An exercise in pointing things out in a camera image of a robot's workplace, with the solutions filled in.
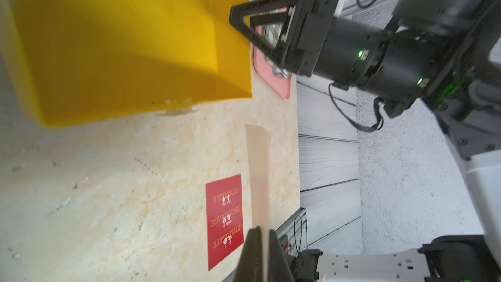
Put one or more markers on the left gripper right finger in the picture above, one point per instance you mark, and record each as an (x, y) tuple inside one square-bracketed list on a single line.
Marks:
[(278, 267)]

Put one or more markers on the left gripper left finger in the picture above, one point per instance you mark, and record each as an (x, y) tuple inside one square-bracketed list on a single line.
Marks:
[(250, 265)]

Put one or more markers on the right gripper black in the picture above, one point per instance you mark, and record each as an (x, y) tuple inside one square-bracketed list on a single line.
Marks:
[(307, 30)]

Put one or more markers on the red postcard english text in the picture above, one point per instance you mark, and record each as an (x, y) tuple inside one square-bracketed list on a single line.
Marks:
[(224, 208)]

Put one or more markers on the yellow bottom drawer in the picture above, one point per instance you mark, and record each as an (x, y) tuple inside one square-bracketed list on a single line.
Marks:
[(76, 61)]

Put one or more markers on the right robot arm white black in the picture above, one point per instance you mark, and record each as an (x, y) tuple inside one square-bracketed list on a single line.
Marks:
[(434, 50)]

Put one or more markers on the green checked cloth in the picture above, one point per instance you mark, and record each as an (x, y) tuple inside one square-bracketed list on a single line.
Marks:
[(272, 33)]

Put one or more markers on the pink tray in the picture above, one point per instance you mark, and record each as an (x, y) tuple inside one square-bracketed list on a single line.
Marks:
[(264, 69)]

